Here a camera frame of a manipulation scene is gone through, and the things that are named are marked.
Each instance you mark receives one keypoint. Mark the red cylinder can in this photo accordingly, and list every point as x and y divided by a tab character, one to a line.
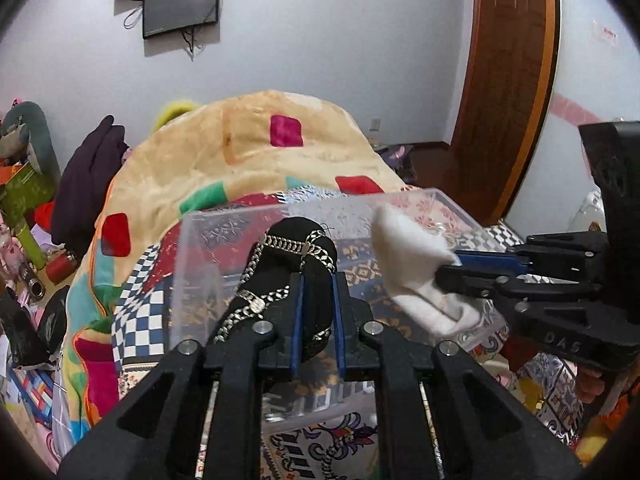
61	267

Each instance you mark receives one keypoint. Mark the dark purple garment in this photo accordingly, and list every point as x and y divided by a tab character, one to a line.
83	186

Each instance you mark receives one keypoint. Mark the beige fleece blanket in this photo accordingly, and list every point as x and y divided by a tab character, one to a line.
257	144

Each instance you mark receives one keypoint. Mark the white wardrobe sliding door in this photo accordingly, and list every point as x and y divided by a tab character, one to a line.
596	80

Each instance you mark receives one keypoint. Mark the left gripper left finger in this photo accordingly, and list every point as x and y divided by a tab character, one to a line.
198	402

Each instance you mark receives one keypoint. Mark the brown wooden door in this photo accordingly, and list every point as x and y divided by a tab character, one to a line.
504	100

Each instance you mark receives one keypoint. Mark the yellow fuzzy item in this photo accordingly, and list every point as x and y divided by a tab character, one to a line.
173	110

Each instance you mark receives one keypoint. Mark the green bottle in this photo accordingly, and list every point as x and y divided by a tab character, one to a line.
30	247

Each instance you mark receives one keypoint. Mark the patterned tile bedsheet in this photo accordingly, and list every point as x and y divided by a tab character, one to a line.
318	426

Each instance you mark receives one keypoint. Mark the black gold-patterned soft item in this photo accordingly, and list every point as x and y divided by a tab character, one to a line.
295	279

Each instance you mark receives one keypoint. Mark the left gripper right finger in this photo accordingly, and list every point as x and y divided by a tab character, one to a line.
440	414

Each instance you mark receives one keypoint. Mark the bag on floor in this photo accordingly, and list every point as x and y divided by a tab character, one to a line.
398	158

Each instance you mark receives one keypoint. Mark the clear plastic storage box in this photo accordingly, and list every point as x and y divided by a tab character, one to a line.
211	254

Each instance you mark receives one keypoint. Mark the green cardboard box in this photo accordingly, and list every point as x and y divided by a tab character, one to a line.
26	190

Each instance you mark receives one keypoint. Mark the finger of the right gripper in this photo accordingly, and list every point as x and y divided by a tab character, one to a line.
479	281
492	261

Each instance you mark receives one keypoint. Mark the white cloth pouch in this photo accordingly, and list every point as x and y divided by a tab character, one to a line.
408	258

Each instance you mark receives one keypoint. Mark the grey shark plush toy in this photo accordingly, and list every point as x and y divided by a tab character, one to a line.
25	137

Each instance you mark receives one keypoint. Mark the pink rabbit figure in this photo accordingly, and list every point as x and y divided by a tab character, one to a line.
11	257

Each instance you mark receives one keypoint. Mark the small black wall monitor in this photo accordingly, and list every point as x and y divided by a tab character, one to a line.
162	16

